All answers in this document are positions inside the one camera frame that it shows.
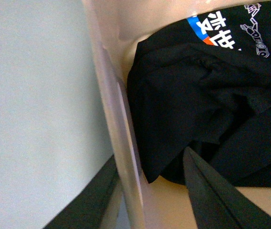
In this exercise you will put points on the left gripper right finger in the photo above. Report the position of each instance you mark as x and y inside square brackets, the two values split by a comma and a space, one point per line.
[215, 202]

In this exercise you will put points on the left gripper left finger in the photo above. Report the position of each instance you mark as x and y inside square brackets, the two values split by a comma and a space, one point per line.
[87, 210]

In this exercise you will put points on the black printed t-shirt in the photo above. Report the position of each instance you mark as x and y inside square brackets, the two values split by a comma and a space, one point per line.
[205, 83]

